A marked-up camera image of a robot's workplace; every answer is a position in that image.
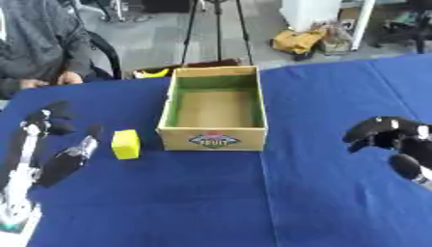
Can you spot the black tripod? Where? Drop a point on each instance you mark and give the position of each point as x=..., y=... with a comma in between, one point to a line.
x=218, y=29

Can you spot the white cabinet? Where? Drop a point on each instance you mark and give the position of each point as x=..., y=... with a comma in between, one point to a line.
x=315, y=13

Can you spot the tan cardboard box green inside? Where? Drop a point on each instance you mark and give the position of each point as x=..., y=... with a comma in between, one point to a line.
x=216, y=109

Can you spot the yellow block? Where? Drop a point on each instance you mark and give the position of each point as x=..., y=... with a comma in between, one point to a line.
x=125, y=144

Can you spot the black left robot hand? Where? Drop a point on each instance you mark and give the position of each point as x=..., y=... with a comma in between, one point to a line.
x=63, y=162

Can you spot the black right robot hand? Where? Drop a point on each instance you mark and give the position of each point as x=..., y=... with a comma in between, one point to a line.
x=394, y=130

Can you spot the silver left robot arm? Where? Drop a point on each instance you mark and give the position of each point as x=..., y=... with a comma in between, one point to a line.
x=17, y=196

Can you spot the person's hand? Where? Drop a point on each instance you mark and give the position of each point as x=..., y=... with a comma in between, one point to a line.
x=70, y=78
x=32, y=83

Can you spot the yellow toy banana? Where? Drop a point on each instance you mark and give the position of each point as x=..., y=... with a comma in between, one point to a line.
x=151, y=73

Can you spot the black office chair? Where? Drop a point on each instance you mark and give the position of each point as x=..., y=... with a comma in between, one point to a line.
x=413, y=25

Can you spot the yellow bag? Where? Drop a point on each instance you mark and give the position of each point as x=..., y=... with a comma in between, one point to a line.
x=297, y=41

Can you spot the wheeled chair base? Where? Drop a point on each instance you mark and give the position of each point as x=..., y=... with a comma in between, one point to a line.
x=121, y=11

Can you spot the person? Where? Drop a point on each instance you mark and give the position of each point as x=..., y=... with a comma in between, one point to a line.
x=39, y=38

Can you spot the clear plastic bag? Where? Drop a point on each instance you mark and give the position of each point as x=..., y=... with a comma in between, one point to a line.
x=336, y=37

